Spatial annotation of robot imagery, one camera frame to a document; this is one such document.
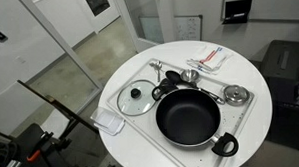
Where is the glass lid with black knob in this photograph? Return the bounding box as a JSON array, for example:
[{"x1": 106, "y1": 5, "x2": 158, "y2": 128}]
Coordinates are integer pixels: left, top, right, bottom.
[{"x1": 117, "y1": 80, "x2": 156, "y2": 116}]

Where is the small steel lid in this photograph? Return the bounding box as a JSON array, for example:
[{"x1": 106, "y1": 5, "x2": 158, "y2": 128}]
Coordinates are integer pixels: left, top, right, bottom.
[{"x1": 223, "y1": 84, "x2": 250, "y2": 107}]

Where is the silver spoon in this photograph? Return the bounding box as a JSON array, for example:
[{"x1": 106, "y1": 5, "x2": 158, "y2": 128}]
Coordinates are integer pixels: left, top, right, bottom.
[{"x1": 150, "y1": 61, "x2": 162, "y2": 81}]

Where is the small steel funnel cup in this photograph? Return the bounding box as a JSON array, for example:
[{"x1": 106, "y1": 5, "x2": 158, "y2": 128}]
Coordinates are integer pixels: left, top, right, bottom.
[{"x1": 180, "y1": 69, "x2": 199, "y2": 83}]

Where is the round white table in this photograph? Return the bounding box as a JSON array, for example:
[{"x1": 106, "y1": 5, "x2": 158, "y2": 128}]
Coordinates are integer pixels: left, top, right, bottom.
[{"x1": 99, "y1": 41, "x2": 273, "y2": 167}]

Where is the white plastic tray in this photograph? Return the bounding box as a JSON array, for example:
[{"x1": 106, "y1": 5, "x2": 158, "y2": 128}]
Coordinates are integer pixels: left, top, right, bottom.
[{"x1": 107, "y1": 58, "x2": 256, "y2": 167}]

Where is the clear plastic container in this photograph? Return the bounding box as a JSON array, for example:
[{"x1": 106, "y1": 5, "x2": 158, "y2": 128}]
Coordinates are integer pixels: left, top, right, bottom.
[{"x1": 91, "y1": 107, "x2": 125, "y2": 136}]

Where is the white striped dish towel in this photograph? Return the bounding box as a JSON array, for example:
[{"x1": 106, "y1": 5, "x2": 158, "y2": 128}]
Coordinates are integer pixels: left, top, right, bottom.
[{"x1": 187, "y1": 45, "x2": 233, "y2": 74}]

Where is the framed dark picture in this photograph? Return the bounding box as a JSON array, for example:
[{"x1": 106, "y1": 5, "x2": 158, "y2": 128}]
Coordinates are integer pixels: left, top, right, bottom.
[{"x1": 86, "y1": 0, "x2": 110, "y2": 15}]

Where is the black tripod stand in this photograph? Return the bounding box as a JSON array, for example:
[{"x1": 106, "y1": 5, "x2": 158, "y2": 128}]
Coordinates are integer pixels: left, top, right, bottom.
[{"x1": 17, "y1": 80, "x2": 98, "y2": 167}]

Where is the dark grey bin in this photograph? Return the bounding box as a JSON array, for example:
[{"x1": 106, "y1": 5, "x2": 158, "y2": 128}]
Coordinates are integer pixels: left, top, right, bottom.
[{"x1": 260, "y1": 40, "x2": 299, "y2": 80}]

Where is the black ladle with steel handle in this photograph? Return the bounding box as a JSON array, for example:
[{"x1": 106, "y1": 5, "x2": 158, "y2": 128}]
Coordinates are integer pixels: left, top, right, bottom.
[{"x1": 165, "y1": 71, "x2": 225, "y2": 105}]

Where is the black pot with handles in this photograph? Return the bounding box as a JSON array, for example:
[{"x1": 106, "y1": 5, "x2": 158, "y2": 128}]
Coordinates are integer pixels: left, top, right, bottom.
[{"x1": 152, "y1": 86, "x2": 239, "y2": 157}]

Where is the whiteboard leaning on wall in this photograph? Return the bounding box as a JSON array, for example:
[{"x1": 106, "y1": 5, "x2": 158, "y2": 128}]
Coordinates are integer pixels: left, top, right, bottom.
[{"x1": 138, "y1": 14, "x2": 204, "y2": 46}]

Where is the black wall holder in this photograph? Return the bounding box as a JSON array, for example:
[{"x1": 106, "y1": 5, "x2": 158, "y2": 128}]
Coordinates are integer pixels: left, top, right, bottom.
[{"x1": 222, "y1": 0, "x2": 252, "y2": 24}]

